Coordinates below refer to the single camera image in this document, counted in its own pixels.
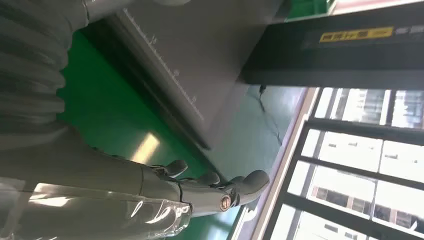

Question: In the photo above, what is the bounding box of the black window frame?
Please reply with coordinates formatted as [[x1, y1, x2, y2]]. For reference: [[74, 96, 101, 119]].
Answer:
[[261, 86, 424, 240]]

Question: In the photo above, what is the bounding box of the grey conveyor side panel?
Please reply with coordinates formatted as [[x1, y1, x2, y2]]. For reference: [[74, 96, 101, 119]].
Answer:
[[80, 0, 293, 173]]

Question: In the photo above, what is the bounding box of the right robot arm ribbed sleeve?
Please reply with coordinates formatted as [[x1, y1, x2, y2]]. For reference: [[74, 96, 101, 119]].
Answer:
[[0, 0, 91, 146]]

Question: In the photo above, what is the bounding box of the black floor cable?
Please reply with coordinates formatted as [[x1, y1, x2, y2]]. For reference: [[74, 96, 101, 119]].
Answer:
[[247, 84, 284, 147]]

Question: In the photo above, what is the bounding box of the yellow machine label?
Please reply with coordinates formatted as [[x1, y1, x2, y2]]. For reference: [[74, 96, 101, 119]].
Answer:
[[318, 26, 395, 44]]

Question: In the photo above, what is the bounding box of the black inbound machine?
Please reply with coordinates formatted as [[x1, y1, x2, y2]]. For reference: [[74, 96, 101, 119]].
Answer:
[[239, 1, 424, 91]]

